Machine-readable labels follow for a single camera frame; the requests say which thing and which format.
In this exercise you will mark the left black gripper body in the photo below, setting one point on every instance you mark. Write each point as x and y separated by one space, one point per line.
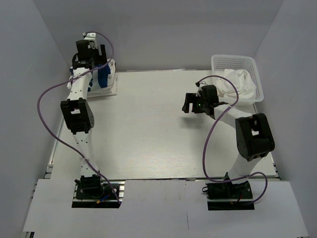
95 56

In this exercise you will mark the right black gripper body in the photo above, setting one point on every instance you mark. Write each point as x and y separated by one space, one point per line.
199 104

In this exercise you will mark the blue t shirt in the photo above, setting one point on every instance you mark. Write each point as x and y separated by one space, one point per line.
101 79

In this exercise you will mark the white t shirt stack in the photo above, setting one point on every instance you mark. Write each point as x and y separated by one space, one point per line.
87 84

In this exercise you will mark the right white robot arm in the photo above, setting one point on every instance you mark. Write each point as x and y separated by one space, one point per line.
254 138

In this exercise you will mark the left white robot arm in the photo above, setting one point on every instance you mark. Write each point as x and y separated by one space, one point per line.
79 117

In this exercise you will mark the white plastic basket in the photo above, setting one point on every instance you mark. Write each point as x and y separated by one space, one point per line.
221 62

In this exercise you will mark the crumpled white t shirt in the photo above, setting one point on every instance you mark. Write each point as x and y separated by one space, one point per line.
242 81

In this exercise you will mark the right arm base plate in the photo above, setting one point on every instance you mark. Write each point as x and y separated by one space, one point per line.
228 196

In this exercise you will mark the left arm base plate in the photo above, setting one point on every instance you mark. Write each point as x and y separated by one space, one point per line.
103 198

